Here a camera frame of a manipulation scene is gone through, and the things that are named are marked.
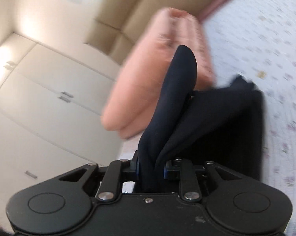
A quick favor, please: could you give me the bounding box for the dark navy garment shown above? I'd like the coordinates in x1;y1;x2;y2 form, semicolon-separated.
138;45;264;193

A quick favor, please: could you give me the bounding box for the folded peach pink quilt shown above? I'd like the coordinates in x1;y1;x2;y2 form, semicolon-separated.
101;7;215;140

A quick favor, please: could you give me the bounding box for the beige padded headboard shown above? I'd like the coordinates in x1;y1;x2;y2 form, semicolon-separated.
86;0;213;65

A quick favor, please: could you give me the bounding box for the white floral quilted bedspread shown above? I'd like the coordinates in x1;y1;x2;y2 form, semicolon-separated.
115;0;296;236

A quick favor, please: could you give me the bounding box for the white wardrobe with handles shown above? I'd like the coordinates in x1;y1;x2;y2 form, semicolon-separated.
0;32;124;227

